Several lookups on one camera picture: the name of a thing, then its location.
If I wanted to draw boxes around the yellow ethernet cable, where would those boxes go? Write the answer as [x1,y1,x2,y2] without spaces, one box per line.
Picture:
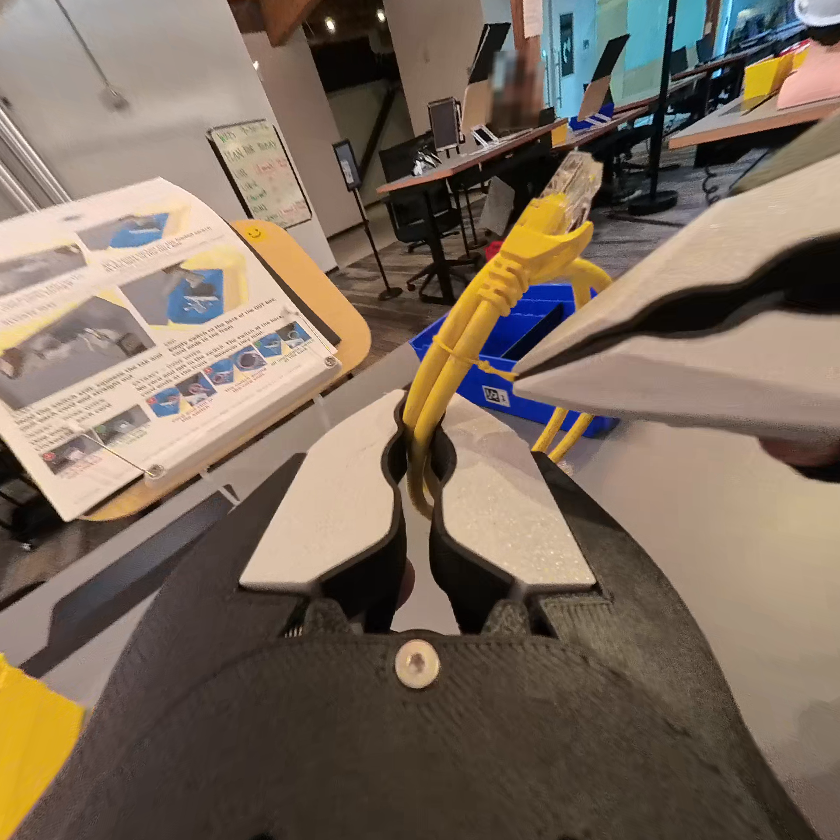
[402,152,614,519]

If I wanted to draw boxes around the metal wall conduit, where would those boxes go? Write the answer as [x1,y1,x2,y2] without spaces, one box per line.
[56,0,130,111]

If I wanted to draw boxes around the pink mannequin head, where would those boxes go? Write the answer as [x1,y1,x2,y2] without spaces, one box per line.
[777,38,840,109]

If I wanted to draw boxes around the printed instruction sheet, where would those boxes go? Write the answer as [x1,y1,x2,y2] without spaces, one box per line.
[0,177,343,522]

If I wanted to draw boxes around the black sign stand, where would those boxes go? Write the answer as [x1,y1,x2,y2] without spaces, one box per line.
[331,139,404,301]

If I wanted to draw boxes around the person's right hand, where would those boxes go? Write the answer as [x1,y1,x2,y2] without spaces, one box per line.
[761,438,840,483]

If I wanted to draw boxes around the black pole stand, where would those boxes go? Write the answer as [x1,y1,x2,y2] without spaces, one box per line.
[630,0,680,214]

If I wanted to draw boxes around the whiteboard with handwriting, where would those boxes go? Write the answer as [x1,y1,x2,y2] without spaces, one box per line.
[206,119,313,229]

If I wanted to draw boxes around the wood-edged desk with mannequin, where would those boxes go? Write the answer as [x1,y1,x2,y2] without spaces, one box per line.
[669,98,840,168]

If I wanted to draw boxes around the wood-edged desk with monitor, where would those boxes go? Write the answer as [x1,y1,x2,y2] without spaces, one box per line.
[377,118,572,306]

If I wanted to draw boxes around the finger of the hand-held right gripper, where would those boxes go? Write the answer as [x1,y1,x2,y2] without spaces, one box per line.
[512,307,840,444]
[512,154,840,378]

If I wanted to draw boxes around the small upright monitor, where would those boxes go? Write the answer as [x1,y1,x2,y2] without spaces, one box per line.
[428,97,462,153]

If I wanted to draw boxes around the small yellow plastic bin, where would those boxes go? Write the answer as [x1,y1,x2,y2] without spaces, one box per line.
[743,52,809,99]

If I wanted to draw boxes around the blue plastic storage bin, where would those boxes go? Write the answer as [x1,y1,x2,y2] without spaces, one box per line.
[410,282,621,439]

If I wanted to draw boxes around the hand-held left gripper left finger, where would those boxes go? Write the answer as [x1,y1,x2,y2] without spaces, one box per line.
[239,388,408,634]

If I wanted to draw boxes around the large yellow plastic bin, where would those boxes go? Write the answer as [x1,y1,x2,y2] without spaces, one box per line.
[0,653,86,840]

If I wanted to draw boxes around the black office chair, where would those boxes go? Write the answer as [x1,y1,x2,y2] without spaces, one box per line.
[379,141,475,293]

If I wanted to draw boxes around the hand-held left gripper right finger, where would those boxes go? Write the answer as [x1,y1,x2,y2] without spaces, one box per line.
[430,394,598,634]

